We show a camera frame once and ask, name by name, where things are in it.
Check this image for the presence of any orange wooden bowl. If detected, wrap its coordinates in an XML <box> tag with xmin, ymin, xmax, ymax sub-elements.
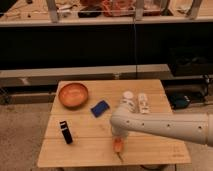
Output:
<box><xmin>58</xmin><ymin>83</ymin><xmax>88</xmax><ymax>108</ymax></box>

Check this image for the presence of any red cloth on shelf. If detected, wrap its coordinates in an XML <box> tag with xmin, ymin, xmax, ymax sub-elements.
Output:
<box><xmin>101</xmin><ymin>0</ymin><xmax>135</xmax><ymax>17</ymax></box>

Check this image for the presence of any white squeeze tube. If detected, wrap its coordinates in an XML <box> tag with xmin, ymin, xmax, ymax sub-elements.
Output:
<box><xmin>138</xmin><ymin>93</ymin><xmax>149</xmax><ymax>114</ymax></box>

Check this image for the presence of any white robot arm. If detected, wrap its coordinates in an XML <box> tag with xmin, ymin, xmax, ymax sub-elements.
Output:
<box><xmin>110</xmin><ymin>104</ymin><xmax>213</xmax><ymax>147</ymax></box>

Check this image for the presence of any blue hanging cable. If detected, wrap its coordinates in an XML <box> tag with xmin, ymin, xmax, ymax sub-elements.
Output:
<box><xmin>133</xmin><ymin>16</ymin><xmax>139</xmax><ymax>80</ymax></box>

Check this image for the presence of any black object on shelf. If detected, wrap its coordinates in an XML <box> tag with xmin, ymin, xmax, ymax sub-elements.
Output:
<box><xmin>78</xmin><ymin>6</ymin><xmax>102</xmax><ymax>18</ymax></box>

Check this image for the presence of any orange pepper with green stem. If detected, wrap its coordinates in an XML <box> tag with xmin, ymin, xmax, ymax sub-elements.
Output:
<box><xmin>113</xmin><ymin>139</ymin><xmax>124</xmax><ymax>161</ymax></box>

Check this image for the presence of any blue sponge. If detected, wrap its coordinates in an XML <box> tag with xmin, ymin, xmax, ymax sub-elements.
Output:
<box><xmin>91</xmin><ymin>100</ymin><xmax>110</xmax><ymax>117</ymax></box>

